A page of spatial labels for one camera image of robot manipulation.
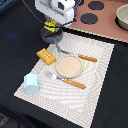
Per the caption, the round wooden plate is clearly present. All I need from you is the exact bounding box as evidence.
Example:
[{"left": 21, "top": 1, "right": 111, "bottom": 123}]
[{"left": 56, "top": 55, "right": 83, "bottom": 78}]

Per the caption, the beige woven placemat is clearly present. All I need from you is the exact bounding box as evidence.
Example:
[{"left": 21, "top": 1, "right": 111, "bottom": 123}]
[{"left": 13, "top": 30, "right": 115, "bottom": 128}]

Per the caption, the orange toy bread loaf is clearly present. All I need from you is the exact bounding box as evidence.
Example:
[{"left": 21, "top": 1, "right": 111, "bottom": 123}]
[{"left": 36, "top": 48, "right": 56, "bottom": 65}]

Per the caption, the red-brown toy sausage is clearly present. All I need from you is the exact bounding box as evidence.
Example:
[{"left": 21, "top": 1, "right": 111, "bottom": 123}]
[{"left": 43, "top": 32, "right": 55, "bottom": 37}]

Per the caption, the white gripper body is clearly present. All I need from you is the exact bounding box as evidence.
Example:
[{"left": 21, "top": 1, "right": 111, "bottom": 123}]
[{"left": 35, "top": 0, "right": 75, "bottom": 24}]

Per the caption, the yellow toy cheese wedge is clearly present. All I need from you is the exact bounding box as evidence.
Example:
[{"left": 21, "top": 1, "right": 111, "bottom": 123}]
[{"left": 44, "top": 21, "right": 58, "bottom": 32}]

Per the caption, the grey frying pan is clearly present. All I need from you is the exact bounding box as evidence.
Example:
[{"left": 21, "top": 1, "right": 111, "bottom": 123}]
[{"left": 41, "top": 28, "right": 64, "bottom": 53}]

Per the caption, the orange-handled toy knife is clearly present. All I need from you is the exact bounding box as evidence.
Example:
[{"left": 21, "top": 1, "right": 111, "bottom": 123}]
[{"left": 78, "top": 54, "right": 98, "bottom": 62}]

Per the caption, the orange-handled toy fork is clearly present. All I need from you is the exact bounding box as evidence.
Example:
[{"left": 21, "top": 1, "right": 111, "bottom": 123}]
[{"left": 45, "top": 71, "right": 86, "bottom": 89}]

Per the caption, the light blue milk carton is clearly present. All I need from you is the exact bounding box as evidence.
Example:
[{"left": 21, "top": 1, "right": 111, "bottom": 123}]
[{"left": 23, "top": 73, "right": 39, "bottom": 94}]

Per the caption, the beige bowl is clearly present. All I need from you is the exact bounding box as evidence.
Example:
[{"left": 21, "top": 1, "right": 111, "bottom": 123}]
[{"left": 116, "top": 4, "right": 128, "bottom": 31}]

